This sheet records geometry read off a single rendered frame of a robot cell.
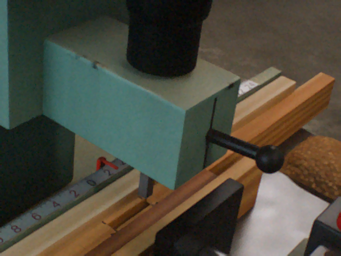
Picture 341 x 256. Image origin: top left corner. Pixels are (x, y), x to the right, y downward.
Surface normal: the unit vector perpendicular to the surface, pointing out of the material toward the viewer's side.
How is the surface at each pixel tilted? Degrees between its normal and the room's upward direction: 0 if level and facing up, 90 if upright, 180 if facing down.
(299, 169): 67
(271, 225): 0
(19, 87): 90
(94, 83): 90
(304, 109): 90
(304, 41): 0
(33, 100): 90
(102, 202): 0
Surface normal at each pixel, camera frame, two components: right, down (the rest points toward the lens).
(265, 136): 0.78, 0.42
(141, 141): -0.62, 0.37
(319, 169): -0.27, -0.48
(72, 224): 0.11, -0.83
